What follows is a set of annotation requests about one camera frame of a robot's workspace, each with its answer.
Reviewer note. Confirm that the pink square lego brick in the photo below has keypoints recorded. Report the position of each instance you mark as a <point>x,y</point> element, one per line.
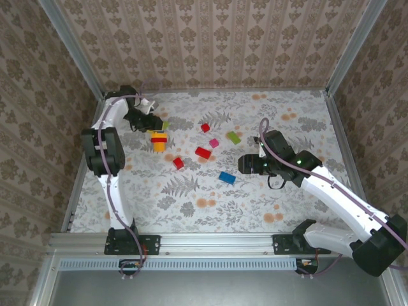
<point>214,142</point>

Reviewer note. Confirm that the blue long lego brick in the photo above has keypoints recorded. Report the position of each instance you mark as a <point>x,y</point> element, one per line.
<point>227,178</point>

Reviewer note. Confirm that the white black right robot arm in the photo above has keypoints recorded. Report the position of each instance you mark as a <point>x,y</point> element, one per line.
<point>338,197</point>

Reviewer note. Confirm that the multicolour lego brick stack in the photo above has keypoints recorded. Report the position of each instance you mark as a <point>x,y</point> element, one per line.
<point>158,145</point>

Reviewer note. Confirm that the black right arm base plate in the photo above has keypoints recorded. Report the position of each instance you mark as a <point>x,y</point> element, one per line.
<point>282,245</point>

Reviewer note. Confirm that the grey metal panel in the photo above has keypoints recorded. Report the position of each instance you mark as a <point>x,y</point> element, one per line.
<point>223,290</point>

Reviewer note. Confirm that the red square lego brick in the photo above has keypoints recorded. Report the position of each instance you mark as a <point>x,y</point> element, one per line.
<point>205,127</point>
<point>178,163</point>

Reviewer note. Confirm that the red long lego brick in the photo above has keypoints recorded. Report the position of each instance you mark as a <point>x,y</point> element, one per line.
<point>203,152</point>

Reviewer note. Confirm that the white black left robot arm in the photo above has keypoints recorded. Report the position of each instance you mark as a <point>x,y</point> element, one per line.
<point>105,153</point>

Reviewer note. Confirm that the aluminium frame post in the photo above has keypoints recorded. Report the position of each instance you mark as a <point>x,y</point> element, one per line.
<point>77,54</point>
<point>349,48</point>

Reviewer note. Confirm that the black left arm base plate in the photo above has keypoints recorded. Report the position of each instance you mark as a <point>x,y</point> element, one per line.
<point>153,245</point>

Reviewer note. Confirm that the green long lego brick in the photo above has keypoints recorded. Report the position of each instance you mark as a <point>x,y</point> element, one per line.
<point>234,137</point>

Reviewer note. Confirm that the wide aluminium frame beam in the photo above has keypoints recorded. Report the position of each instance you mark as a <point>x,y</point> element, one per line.
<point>216,243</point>

